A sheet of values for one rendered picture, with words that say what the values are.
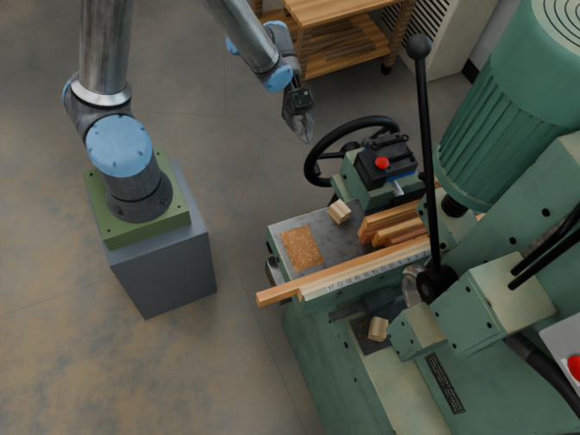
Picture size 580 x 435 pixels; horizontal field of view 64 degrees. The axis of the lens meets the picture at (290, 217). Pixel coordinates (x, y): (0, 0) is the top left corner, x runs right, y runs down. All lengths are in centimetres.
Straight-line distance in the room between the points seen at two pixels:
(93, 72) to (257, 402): 124
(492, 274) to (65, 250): 180
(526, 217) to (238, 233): 150
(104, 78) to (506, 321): 102
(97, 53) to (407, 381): 102
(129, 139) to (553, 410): 102
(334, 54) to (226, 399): 169
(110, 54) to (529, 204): 94
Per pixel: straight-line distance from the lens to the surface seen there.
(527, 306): 65
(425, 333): 82
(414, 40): 68
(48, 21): 309
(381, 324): 107
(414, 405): 109
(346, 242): 105
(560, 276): 65
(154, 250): 143
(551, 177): 66
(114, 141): 122
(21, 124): 260
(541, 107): 64
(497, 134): 70
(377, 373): 108
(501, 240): 76
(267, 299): 94
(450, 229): 94
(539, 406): 80
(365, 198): 108
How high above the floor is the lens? 183
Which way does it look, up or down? 61 degrees down
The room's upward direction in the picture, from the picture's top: 10 degrees clockwise
